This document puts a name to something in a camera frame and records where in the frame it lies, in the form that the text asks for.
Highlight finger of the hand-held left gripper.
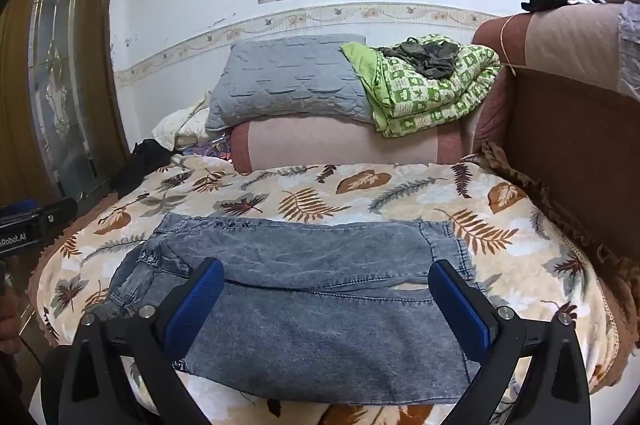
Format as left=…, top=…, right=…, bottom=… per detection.
left=39, top=197, right=79, bottom=230

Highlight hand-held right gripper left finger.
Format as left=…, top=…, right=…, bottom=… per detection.
left=59, top=256, right=225, bottom=425

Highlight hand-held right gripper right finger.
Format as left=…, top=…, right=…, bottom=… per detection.
left=428, top=259, right=594, bottom=425

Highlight grey washed denim pants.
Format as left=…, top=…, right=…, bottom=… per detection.
left=102, top=212, right=487, bottom=406

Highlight person's left forearm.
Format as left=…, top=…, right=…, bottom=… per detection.
left=0, top=295, right=21, bottom=356

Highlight black garment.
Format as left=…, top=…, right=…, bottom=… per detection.
left=112, top=138, right=173, bottom=196

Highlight wooden door with glass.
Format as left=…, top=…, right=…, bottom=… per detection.
left=0, top=0, right=135, bottom=218

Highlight cream crumpled cloth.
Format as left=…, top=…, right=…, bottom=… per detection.
left=151, top=104, right=216, bottom=152

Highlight purple packet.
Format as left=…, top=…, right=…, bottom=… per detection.
left=182, top=136, right=233, bottom=162

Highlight cream leaf-print blanket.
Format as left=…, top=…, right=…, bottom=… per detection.
left=27, top=150, right=626, bottom=425

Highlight green patterned folded quilt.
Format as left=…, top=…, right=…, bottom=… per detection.
left=341, top=34, right=502, bottom=139

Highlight grey quilted pillow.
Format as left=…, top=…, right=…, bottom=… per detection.
left=205, top=34, right=376, bottom=132

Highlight dark olive garment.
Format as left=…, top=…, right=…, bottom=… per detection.
left=377, top=38, right=460, bottom=80

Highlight pale lilac cloth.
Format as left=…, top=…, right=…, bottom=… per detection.
left=617, top=0, right=640, bottom=102

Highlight black cloth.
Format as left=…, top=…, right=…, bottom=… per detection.
left=521, top=0, right=576, bottom=13

